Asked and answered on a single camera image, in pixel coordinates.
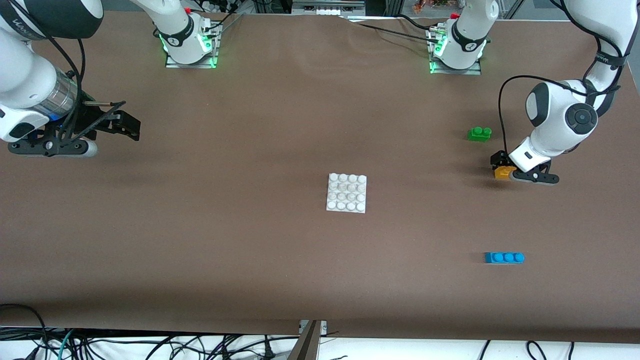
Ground teal cable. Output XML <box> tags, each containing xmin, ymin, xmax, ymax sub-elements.
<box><xmin>56</xmin><ymin>328</ymin><xmax>77</xmax><ymax>360</ymax></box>

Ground blue three-stud block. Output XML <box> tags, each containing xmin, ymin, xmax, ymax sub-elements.
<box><xmin>484</xmin><ymin>252</ymin><xmax>525</xmax><ymax>265</ymax></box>

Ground black cable on table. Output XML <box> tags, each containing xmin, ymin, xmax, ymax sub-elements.
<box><xmin>356</xmin><ymin>24</ymin><xmax>438</xmax><ymax>43</ymax></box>
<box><xmin>397</xmin><ymin>14</ymin><xmax>441</xmax><ymax>31</ymax></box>
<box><xmin>202</xmin><ymin>0</ymin><xmax>246</xmax><ymax>33</ymax></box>

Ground black looped cable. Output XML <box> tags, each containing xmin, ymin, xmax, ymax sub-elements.
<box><xmin>0</xmin><ymin>303</ymin><xmax>49</xmax><ymax>351</ymax></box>

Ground white studded base plate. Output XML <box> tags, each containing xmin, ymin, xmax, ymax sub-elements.
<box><xmin>326</xmin><ymin>173</ymin><xmax>367</xmax><ymax>214</ymax></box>

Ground silver aluminium frame rail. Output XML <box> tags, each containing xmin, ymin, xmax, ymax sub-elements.
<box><xmin>291</xmin><ymin>0</ymin><xmax>367</xmax><ymax>17</ymax></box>

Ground orange background objects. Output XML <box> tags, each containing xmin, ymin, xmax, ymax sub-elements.
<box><xmin>412</xmin><ymin>0</ymin><xmax>451</xmax><ymax>13</ymax></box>

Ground dark metal profile bar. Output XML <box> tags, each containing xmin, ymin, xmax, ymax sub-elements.
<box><xmin>287</xmin><ymin>320</ymin><xmax>321</xmax><ymax>360</ymax></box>

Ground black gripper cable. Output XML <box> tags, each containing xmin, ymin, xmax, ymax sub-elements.
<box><xmin>5</xmin><ymin>0</ymin><xmax>127</xmax><ymax>148</ymax></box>
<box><xmin>498</xmin><ymin>0</ymin><xmax>628</xmax><ymax>156</ymax></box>

